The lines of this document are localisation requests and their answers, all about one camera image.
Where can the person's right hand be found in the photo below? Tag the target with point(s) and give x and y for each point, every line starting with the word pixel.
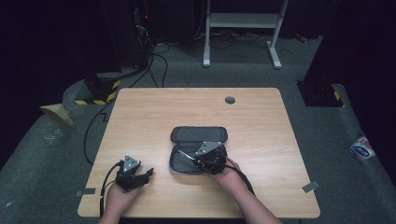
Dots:
pixel 230 179

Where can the white metal stand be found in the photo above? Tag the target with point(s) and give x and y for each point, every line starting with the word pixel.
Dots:
pixel 243 20

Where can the person's left hand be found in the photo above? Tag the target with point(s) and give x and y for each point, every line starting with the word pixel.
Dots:
pixel 120 199

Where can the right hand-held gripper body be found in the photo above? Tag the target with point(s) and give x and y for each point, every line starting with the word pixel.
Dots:
pixel 211 158

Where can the yellow black striped stand base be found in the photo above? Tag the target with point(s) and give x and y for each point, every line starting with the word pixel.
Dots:
pixel 99 93

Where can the white blue plastic packet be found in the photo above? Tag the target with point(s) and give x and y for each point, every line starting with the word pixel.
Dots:
pixel 362 148

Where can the grey floor tape strip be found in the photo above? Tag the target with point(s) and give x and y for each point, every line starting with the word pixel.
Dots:
pixel 85 192
pixel 310 186

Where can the lilac zip pouch grey lining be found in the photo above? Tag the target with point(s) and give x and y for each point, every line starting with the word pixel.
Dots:
pixel 199 134

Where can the thin silver pen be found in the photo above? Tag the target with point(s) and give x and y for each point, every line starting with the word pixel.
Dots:
pixel 186 155

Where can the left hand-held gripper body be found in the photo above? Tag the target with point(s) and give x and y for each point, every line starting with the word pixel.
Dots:
pixel 129 174

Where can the beige cardboard piece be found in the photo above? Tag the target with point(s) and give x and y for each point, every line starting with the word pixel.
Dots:
pixel 57 112

